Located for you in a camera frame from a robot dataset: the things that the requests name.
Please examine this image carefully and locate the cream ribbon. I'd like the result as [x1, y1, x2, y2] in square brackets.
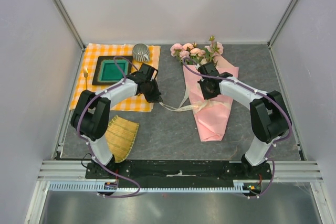
[159, 87, 232, 112]

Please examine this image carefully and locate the pink wrapping paper sheet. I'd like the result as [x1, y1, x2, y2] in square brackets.
[183, 67, 233, 142]

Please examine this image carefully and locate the peach rose stem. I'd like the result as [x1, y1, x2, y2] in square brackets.
[196, 48, 214, 65]

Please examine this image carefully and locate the pink rose stem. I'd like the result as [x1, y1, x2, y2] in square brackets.
[170, 43, 184, 62]
[204, 35, 224, 62]

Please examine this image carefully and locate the cream rose stem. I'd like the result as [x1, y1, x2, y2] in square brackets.
[180, 43, 202, 62]

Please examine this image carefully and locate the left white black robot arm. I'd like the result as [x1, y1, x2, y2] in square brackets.
[70, 63, 162, 178]

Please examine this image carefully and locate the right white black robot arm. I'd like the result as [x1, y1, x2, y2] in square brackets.
[197, 62, 292, 179]

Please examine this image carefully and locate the orange white checkered cloth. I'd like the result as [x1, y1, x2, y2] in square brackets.
[69, 43, 154, 112]

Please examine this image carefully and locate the grey striped mug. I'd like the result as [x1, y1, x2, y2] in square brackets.
[132, 43, 150, 62]

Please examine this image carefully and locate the black green square plate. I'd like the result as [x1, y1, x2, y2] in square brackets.
[92, 56, 133, 86]

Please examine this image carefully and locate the woven bamboo mat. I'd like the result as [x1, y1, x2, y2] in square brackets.
[104, 115, 139, 163]

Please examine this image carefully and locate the gold spoon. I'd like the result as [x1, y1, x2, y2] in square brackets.
[83, 67, 89, 89]

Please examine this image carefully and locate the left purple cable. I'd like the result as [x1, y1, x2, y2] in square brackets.
[78, 56, 142, 199]

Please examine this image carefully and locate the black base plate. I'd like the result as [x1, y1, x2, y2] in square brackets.
[85, 158, 272, 188]

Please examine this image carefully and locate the white cable duct strip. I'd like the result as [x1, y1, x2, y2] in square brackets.
[48, 181, 250, 193]

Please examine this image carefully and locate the right aluminium frame post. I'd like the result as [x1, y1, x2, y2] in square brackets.
[267, 0, 299, 49]

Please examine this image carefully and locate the aluminium frame post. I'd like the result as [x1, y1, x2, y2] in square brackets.
[267, 0, 299, 49]
[52, 0, 86, 51]

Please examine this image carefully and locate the left aluminium frame post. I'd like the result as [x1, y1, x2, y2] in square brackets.
[52, 0, 86, 51]

